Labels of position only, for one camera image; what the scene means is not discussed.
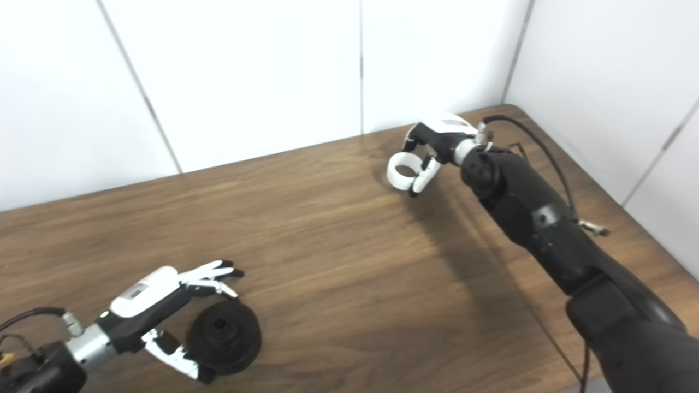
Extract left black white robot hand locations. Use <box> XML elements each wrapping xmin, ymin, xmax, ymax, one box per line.
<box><xmin>98</xmin><ymin>260</ymin><xmax>245</xmax><ymax>385</ymax></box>

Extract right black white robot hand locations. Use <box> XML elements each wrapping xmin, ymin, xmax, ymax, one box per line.
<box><xmin>402</xmin><ymin>112</ymin><xmax>480</xmax><ymax>198</ymax></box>

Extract white plastic ring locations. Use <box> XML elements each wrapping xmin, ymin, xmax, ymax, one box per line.
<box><xmin>386</xmin><ymin>152</ymin><xmax>429</xmax><ymax>192</ymax></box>

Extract round black plastic part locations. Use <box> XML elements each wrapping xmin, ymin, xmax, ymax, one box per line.
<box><xmin>186</xmin><ymin>299</ymin><xmax>262</xmax><ymax>376</ymax></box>

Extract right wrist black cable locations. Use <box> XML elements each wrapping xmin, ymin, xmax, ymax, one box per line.
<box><xmin>474</xmin><ymin>115</ymin><xmax>611</xmax><ymax>236</ymax></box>

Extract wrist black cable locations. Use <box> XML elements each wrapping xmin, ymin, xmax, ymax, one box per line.
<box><xmin>0</xmin><ymin>307</ymin><xmax>84</xmax><ymax>339</ymax></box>
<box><xmin>474</xmin><ymin>115</ymin><xmax>611</xmax><ymax>236</ymax></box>

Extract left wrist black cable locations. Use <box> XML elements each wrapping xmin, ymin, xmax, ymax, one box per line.
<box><xmin>0</xmin><ymin>307</ymin><xmax>84</xmax><ymax>339</ymax></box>

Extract left arm thin wires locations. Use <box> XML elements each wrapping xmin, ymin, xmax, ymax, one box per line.
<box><xmin>0</xmin><ymin>334</ymin><xmax>33</xmax><ymax>366</ymax></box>

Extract thin black hanging cable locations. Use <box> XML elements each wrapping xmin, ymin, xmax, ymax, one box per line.
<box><xmin>579</xmin><ymin>344</ymin><xmax>591</xmax><ymax>393</ymax></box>

